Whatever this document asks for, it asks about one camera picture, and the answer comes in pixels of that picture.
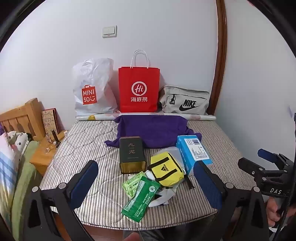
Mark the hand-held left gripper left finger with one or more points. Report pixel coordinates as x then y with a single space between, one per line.
84 180

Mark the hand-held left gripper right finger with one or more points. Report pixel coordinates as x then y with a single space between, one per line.
205 183

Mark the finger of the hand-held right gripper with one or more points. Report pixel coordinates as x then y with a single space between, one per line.
266 153
256 170

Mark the white glove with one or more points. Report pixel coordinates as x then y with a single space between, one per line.
165 194

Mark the yellow zip pouch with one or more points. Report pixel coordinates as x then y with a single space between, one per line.
165 170

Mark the translucent white plastic pouch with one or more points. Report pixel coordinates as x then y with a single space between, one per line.
175 151

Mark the light green tissue pack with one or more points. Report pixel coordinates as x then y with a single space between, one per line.
130 186

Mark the dark green wipe packet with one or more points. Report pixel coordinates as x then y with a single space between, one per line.
141 199

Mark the person's right hand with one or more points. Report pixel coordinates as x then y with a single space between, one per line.
275 210

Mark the blue tissue pack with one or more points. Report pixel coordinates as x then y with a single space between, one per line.
192 150

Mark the striped bed mattress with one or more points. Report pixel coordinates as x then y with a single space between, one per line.
92 139

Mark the wooden nightstand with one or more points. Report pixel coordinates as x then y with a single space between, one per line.
40 160

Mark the clear glass bottle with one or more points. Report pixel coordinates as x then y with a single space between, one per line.
48 146

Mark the small black stand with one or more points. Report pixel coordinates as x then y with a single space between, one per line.
55 136

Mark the dark green tin box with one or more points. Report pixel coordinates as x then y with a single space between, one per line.
132 153

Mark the green bed sheet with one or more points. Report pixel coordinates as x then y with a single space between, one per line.
23 180

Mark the rolled printed paper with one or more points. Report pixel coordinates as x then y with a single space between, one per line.
97 117

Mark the patterned brown book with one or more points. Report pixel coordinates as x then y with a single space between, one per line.
49 121

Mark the purple towel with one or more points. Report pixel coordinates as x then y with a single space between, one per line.
157 129

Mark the pastel striped blanket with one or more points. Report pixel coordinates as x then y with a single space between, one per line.
8 169

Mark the white spotted plush toy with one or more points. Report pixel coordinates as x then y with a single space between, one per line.
18 140

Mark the grey waist bag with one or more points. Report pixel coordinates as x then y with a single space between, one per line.
185 97

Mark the wooden bed headboard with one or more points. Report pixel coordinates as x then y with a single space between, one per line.
20 118

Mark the white plastic shopping bag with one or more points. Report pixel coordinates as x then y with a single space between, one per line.
97 78

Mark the red paper shopping bag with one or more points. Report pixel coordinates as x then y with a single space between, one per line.
138 76

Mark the brown wooden door frame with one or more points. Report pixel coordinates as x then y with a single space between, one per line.
219 58

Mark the white wall light switch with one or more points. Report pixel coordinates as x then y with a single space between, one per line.
109 31

